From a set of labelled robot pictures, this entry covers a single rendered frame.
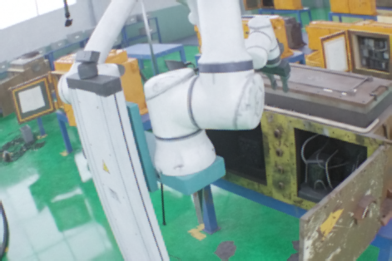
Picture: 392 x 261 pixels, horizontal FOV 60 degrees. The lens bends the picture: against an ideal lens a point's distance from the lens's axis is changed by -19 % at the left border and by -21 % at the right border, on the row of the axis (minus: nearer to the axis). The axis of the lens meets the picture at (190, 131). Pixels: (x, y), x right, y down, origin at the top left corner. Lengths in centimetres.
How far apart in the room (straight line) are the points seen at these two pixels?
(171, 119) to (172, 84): 10
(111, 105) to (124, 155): 16
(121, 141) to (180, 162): 18
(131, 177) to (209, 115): 33
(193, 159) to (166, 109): 17
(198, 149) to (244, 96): 25
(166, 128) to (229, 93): 23
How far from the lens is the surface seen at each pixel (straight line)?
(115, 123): 121
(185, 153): 120
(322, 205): 141
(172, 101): 114
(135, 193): 130
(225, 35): 107
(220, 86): 106
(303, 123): 211
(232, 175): 273
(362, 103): 193
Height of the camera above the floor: 203
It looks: 22 degrees down
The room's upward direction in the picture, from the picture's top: 11 degrees counter-clockwise
